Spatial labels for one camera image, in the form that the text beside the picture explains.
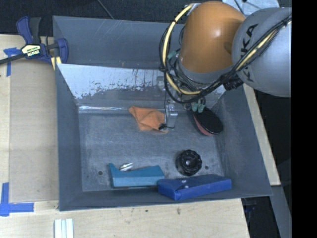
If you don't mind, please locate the orange cloth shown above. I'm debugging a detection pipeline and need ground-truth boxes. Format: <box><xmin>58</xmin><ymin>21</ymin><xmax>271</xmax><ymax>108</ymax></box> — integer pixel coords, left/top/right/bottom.
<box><xmin>128</xmin><ymin>105</ymin><xmax>169</xmax><ymax>134</ymax></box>

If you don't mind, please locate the grey metal bin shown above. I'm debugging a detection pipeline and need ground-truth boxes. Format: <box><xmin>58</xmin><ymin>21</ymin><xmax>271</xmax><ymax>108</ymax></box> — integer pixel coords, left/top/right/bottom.
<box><xmin>52</xmin><ymin>15</ymin><xmax>273</xmax><ymax>212</ymax></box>

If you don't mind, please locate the black and red oval disc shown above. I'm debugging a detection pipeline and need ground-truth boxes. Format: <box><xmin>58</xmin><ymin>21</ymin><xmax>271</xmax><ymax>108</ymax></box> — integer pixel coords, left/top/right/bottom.
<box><xmin>192</xmin><ymin>106</ymin><xmax>224</xmax><ymax>136</ymax></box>

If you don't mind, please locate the black ribbed round knob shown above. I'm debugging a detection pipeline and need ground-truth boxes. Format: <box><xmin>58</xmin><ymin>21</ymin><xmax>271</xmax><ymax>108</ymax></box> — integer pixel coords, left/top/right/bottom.
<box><xmin>175</xmin><ymin>149</ymin><xmax>203</xmax><ymax>177</ymax></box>

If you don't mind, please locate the small silver metal clip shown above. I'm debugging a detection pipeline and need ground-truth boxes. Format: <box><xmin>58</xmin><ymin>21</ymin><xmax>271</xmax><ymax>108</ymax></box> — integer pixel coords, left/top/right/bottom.
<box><xmin>119</xmin><ymin>162</ymin><xmax>135</xmax><ymax>172</ymax></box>

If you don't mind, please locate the dark blue flat pouch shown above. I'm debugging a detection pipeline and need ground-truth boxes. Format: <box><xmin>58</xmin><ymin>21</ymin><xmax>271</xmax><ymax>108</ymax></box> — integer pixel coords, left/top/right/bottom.
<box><xmin>157</xmin><ymin>174</ymin><xmax>232</xmax><ymax>201</ymax></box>

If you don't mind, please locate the teal blue block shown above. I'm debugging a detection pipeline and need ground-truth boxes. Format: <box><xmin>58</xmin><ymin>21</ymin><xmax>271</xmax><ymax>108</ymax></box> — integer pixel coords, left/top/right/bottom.
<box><xmin>108</xmin><ymin>162</ymin><xmax>165</xmax><ymax>189</ymax></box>

